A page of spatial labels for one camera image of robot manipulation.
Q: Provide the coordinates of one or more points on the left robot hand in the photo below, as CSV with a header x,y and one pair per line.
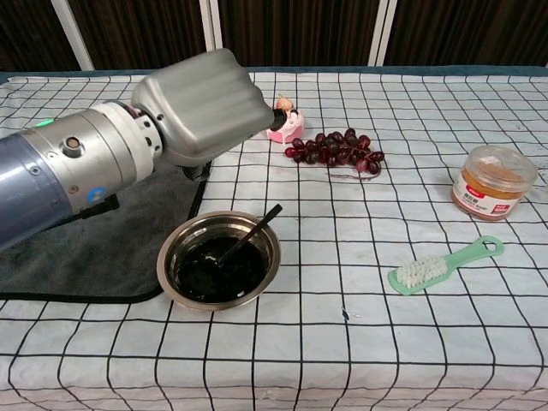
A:
x,y
201,107

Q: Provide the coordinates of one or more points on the black spoon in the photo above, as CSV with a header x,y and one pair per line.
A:
x,y
252,235

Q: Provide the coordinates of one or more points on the metal bowl with dark liquid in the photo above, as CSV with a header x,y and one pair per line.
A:
x,y
218,263

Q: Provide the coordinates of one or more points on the dark grey cloth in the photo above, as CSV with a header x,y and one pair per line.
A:
x,y
107,244

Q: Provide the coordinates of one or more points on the pink toy cake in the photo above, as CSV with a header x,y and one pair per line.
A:
x,y
293,126

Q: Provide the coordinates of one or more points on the bunch of red grapes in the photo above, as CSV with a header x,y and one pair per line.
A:
x,y
338,147

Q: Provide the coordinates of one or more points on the white checked tablecloth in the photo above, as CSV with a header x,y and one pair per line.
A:
x,y
342,321

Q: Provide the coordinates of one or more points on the green brush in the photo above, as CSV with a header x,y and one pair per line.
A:
x,y
445,265

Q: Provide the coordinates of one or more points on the clear jar with red label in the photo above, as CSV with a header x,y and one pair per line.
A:
x,y
492,182

